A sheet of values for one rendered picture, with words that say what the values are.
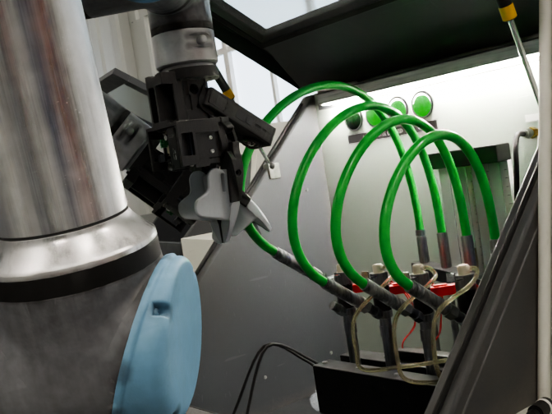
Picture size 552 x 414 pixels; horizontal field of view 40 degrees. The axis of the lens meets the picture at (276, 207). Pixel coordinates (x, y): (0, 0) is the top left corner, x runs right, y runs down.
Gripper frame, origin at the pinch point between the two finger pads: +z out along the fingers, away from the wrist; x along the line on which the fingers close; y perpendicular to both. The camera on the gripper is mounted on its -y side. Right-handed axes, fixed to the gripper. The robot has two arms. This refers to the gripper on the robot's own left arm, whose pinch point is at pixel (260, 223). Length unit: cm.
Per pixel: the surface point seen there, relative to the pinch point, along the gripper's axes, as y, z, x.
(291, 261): 1.0, 7.6, -2.5
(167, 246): -99, 31, -340
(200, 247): -93, 40, -290
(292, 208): -1.3, 1.0, 7.9
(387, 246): 1.9, 10.3, 21.9
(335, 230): 0.9, 5.8, 14.8
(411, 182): -26.3, 20.6, -6.9
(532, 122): -37.7, 27.1, 11.4
